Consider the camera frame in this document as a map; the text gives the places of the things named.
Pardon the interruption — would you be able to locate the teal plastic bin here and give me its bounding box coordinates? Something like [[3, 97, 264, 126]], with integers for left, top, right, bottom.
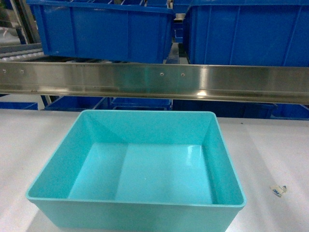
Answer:
[[26, 110, 246, 232]]

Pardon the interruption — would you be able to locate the large blue bin left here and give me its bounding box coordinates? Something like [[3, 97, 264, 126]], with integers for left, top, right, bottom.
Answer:
[[28, 0, 175, 63]]

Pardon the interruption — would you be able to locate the large blue bin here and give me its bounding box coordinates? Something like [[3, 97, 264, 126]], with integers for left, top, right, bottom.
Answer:
[[28, 0, 175, 63], [183, 0, 309, 67]]

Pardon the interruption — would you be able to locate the large blue bin right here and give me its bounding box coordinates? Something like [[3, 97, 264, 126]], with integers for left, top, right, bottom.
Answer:
[[183, 0, 309, 67]]

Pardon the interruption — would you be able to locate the torn white tape scrap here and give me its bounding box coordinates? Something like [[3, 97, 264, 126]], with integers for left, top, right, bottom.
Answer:
[[270, 185, 287, 198]]

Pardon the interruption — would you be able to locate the stainless steel shelf rail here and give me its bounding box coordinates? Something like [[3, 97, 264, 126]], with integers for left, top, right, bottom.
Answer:
[[0, 62, 309, 104]]

